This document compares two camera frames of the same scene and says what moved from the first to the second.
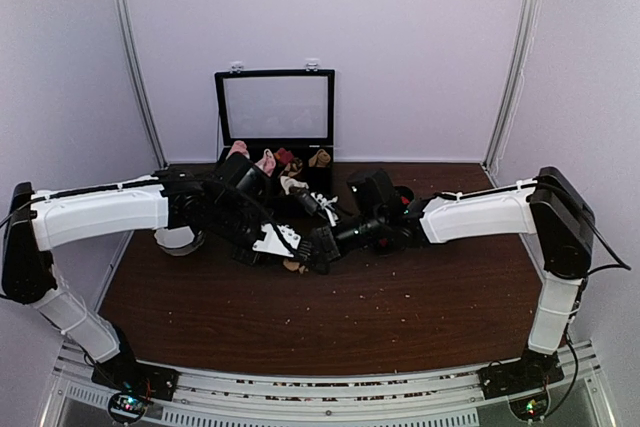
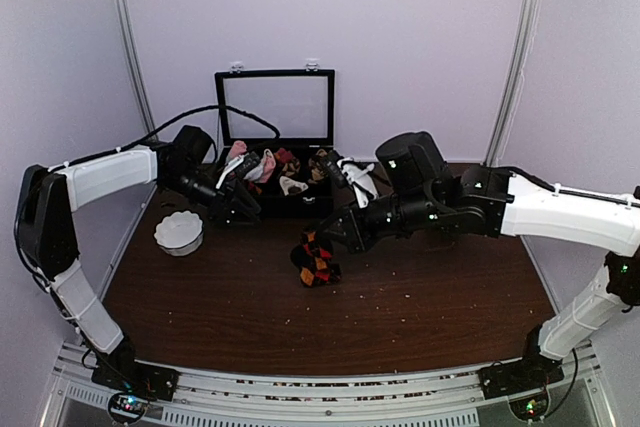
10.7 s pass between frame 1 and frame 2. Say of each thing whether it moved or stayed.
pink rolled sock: stayed
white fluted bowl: stayed
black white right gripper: moved
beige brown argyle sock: moved
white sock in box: stayed
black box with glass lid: stayed
